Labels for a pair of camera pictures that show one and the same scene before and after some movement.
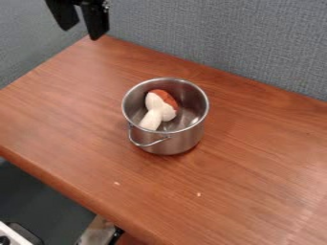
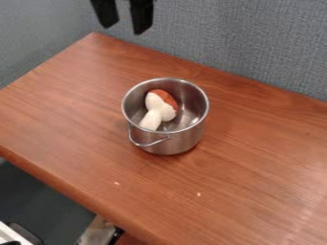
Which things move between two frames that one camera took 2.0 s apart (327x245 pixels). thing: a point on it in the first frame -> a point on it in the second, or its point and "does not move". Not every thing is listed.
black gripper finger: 64,11 -> 106,11
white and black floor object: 15,234 does not move
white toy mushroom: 163,107 does not move
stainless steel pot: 166,108 does not move
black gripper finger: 98,18 -> 142,15
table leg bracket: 102,233 does not move
